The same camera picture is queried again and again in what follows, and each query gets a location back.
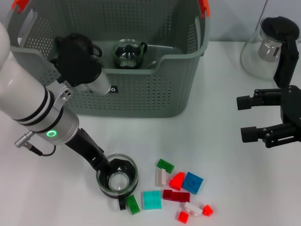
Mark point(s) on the teal four-stud brick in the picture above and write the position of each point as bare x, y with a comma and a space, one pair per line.
152, 200

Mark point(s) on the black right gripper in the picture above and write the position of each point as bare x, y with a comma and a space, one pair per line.
292, 106

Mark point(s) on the glass teapot black lid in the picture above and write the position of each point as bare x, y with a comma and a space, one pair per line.
279, 26

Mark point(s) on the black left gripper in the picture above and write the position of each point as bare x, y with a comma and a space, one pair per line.
84, 147

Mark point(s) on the white plastic brick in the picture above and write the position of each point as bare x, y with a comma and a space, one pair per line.
192, 208
161, 177

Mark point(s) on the orange sloped brick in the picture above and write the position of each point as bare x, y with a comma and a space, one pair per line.
177, 182

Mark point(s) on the dark red long brick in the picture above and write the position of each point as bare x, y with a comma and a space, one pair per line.
176, 196

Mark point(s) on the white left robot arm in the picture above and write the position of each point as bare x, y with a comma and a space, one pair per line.
23, 94

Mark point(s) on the grey perforated storage basket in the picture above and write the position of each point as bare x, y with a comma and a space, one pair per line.
152, 94

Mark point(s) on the blue square brick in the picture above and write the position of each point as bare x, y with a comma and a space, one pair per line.
192, 182

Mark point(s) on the small orange brick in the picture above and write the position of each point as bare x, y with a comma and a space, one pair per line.
184, 216
208, 210

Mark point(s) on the green two-stud brick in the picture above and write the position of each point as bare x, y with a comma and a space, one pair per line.
133, 204
165, 165

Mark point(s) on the dark clay teapot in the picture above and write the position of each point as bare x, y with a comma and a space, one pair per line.
58, 42

